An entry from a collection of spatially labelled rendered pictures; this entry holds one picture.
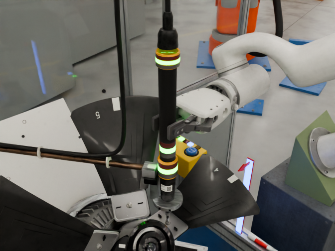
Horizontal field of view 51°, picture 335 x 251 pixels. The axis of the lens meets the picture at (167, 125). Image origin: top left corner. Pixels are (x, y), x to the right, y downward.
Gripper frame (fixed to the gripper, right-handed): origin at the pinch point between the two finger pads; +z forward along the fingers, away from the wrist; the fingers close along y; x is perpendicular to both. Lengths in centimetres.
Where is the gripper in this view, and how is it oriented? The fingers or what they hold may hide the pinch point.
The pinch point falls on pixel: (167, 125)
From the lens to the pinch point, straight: 69.8
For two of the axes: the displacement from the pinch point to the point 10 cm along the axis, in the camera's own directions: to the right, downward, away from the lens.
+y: -6.9, -3.9, 6.0
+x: 0.1, -8.4, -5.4
